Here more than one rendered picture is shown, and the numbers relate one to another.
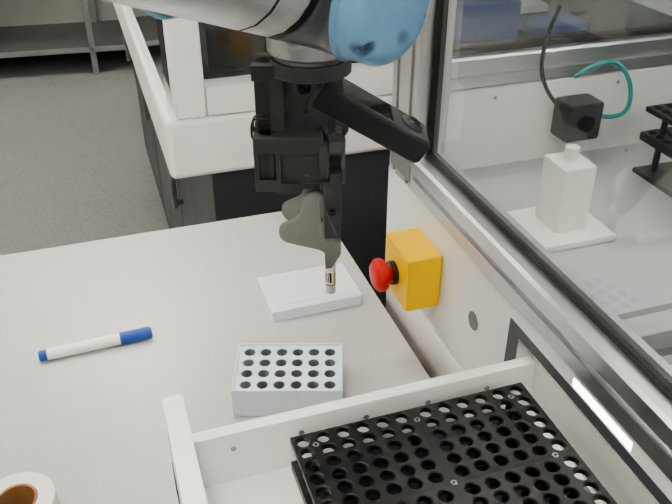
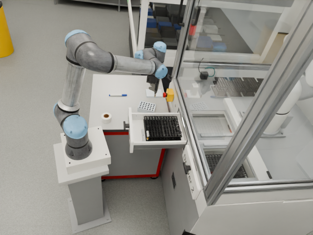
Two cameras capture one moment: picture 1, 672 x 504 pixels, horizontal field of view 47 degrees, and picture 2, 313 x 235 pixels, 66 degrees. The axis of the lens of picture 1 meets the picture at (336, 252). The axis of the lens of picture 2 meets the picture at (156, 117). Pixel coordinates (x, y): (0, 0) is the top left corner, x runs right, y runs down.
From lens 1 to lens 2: 0.91 m
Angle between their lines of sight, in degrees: 13
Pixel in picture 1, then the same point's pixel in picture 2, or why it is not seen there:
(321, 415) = (148, 114)
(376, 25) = (159, 75)
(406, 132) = (168, 79)
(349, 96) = not seen: hidden behind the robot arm
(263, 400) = (142, 110)
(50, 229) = not seen: hidden behind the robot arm
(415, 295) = (168, 99)
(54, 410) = (111, 104)
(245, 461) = (137, 117)
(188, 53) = (142, 44)
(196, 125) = not seen: hidden behind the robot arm
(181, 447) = (130, 114)
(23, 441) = (106, 107)
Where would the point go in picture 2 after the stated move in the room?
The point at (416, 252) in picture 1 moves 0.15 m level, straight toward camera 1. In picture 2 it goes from (170, 93) to (164, 106)
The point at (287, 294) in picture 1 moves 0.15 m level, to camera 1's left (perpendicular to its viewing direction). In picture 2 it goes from (150, 93) to (132, 89)
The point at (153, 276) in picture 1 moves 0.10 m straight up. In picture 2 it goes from (128, 84) to (128, 74)
